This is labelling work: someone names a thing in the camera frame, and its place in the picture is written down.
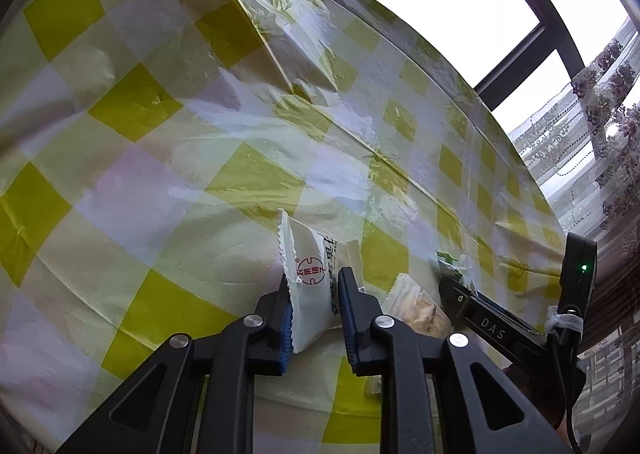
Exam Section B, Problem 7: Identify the green lemon snack packet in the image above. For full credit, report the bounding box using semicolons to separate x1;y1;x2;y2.
436;251;475;291

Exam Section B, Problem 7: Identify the dark window frame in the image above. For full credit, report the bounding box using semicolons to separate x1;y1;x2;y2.
462;0;586;112

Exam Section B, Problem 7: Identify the yellow checkered tablecloth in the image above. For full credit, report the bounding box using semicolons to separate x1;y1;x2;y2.
1;0;564;450

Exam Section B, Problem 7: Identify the clear pale cake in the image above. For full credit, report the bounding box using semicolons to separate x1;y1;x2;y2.
382;273;452;338

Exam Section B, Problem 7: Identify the white lace curtain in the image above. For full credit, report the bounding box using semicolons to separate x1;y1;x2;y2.
509;19;639;240

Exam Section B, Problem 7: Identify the white red-logo snack packet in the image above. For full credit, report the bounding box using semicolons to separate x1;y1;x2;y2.
278;209;362;353

